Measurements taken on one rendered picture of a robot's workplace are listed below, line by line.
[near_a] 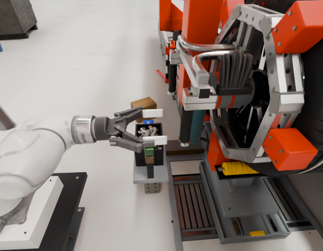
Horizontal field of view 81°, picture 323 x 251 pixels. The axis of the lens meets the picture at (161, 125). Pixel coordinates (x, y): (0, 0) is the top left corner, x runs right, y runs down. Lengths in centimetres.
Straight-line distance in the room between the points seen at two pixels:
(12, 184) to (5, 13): 505
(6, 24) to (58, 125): 493
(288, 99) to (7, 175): 64
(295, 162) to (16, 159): 63
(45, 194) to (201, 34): 110
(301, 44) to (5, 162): 68
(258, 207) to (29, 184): 106
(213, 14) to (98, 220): 133
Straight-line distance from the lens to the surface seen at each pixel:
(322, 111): 59
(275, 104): 56
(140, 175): 95
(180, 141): 64
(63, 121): 61
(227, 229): 120
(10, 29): 547
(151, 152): 78
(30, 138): 52
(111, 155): 167
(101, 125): 58
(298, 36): 54
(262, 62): 82
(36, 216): 105
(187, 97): 52
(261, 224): 128
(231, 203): 118
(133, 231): 131
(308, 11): 55
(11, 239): 105
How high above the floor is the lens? 122
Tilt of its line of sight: 40 degrees down
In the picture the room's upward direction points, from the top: straight up
